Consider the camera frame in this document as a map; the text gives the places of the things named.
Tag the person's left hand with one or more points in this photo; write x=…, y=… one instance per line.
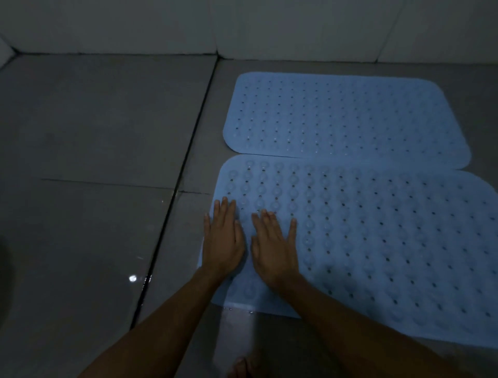
x=222, y=247

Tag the person's right hand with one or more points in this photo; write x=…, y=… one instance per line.
x=274, y=257

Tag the person's left little finger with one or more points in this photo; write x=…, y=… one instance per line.
x=206, y=225

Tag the person's left middle finger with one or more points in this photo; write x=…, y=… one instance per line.
x=224, y=212

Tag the person's left thumb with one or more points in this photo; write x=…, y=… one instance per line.
x=239, y=239

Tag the person's right middle finger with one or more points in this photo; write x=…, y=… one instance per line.
x=268, y=224

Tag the person's right thumb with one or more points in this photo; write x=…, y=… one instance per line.
x=255, y=248

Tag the person's right little finger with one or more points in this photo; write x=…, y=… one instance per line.
x=292, y=231

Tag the blue perforated bath mat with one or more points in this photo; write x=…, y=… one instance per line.
x=342, y=117
x=381, y=249

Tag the person's left forearm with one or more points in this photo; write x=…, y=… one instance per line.
x=159, y=331

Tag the person's right forearm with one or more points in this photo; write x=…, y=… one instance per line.
x=358, y=335

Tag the person's bare foot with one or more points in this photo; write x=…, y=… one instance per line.
x=245, y=366

